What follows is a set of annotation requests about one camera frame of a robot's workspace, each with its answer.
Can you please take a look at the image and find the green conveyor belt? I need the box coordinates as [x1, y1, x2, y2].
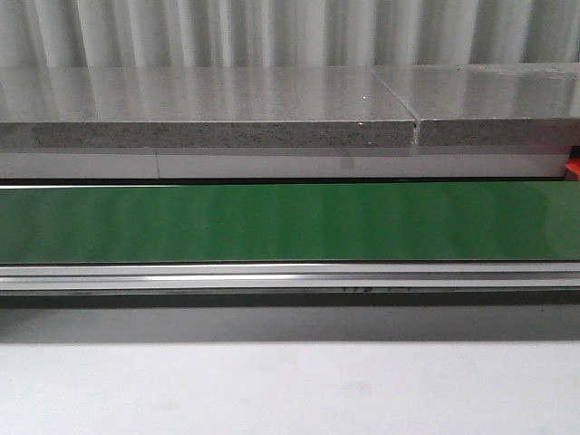
[1, 181, 579, 264]

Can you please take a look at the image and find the grey stone counter slab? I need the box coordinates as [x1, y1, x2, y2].
[1, 63, 579, 151]

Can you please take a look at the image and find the red plastic object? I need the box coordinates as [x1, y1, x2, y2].
[565, 146, 580, 181]

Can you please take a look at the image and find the white pleated curtain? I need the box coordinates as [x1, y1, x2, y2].
[1, 1, 579, 67]

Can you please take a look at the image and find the aluminium conveyor side rail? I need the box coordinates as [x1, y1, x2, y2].
[1, 261, 579, 308]

